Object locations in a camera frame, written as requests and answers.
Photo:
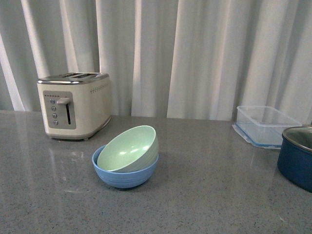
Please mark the white pleated curtain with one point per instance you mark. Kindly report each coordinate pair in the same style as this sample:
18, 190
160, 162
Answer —
197, 59

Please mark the clear plastic food container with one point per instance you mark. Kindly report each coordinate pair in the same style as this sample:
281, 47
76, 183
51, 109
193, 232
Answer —
264, 116

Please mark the cream two-slot toaster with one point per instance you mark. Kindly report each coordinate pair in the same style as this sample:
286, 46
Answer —
75, 105

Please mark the dark blue cooking pot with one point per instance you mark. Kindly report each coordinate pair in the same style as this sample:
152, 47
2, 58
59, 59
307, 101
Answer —
295, 157

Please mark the blue plastic bowl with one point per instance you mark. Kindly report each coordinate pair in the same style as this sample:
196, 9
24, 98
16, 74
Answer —
123, 180

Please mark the green plastic bowl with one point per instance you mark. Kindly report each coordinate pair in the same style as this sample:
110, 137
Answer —
133, 150

